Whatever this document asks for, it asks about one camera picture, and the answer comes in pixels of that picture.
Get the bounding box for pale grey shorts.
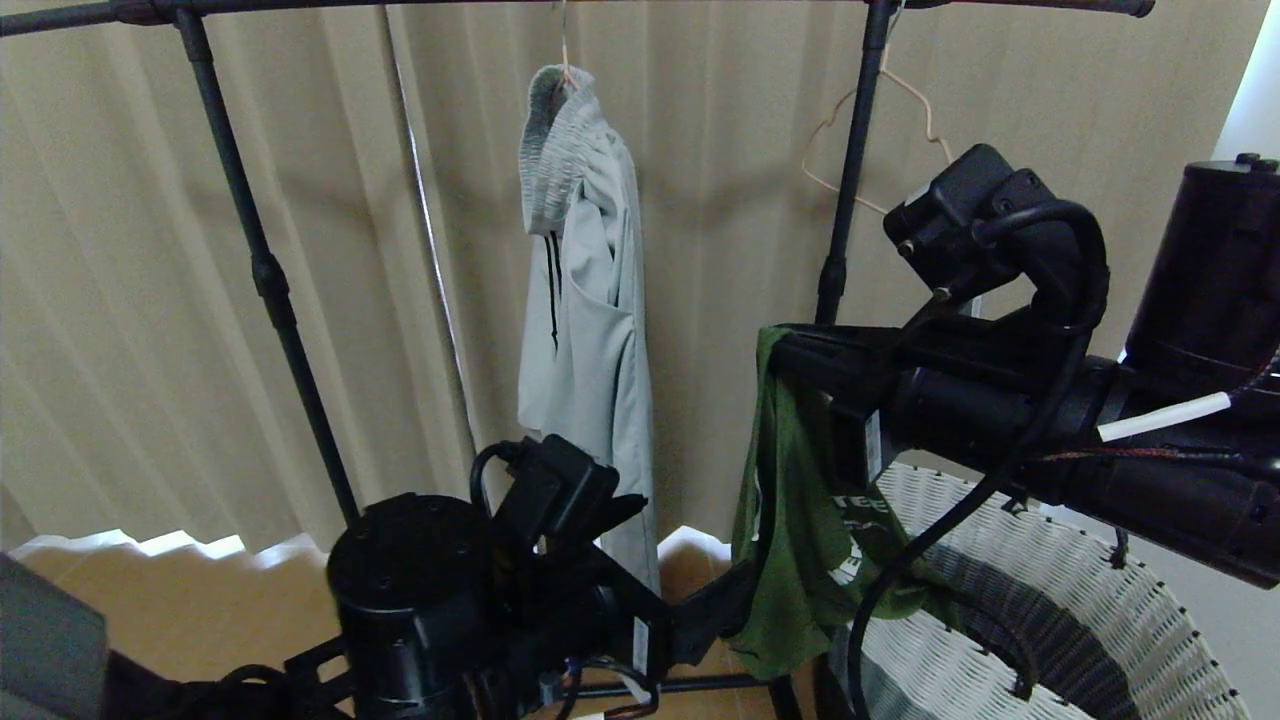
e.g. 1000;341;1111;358
517;65;661;596

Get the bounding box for pink clothes hanger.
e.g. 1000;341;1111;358
553;0;591;96
800;40;956;216

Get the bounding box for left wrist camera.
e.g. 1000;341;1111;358
490;435;621;561

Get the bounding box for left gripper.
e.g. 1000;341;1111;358
520;493;761;693

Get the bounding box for green garment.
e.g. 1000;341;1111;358
725;325;963;683

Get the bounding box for black clothes rack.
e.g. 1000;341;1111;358
0;0;1156;720

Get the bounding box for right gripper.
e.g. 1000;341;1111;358
830;310;1091;489

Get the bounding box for beige curtain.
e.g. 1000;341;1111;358
0;0;1271;556

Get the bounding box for white laundry basket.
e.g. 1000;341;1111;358
828;460;1251;720

